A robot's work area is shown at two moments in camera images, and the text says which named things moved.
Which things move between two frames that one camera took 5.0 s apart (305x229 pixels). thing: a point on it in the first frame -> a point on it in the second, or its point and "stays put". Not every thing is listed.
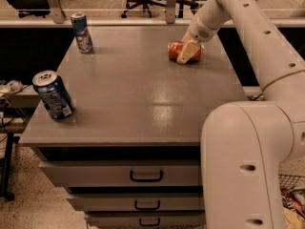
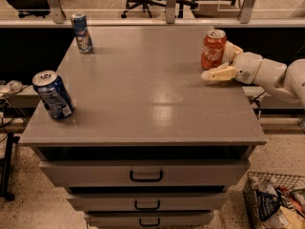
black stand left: (7, 169) stays put
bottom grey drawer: (146, 219) stays put
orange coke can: (173, 49) -> (212, 49)
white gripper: (199, 31) -> (247, 67)
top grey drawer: (127, 173) stays put
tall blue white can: (82, 34) stays put
